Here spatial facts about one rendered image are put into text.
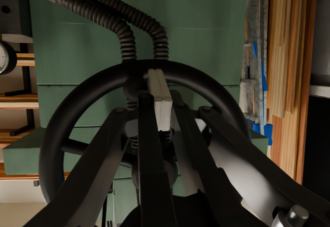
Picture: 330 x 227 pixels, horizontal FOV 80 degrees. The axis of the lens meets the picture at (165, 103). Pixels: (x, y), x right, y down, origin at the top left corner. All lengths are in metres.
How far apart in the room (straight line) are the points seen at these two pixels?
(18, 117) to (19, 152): 3.03
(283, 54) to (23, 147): 1.73
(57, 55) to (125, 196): 0.30
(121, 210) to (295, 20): 1.70
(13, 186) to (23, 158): 3.47
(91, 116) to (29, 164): 0.16
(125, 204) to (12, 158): 0.26
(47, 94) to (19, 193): 3.58
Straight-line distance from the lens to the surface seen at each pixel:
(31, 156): 0.51
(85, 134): 0.46
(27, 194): 3.95
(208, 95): 0.26
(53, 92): 0.46
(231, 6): 0.50
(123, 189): 0.40
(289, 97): 1.83
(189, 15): 0.46
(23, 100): 2.86
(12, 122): 3.61
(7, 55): 0.42
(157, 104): 0.15
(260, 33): 1.35
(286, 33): 1.85
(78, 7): 0.34
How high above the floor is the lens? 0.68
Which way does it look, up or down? 9 degrees up
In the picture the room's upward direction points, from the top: 179 degrees counter-clockwise
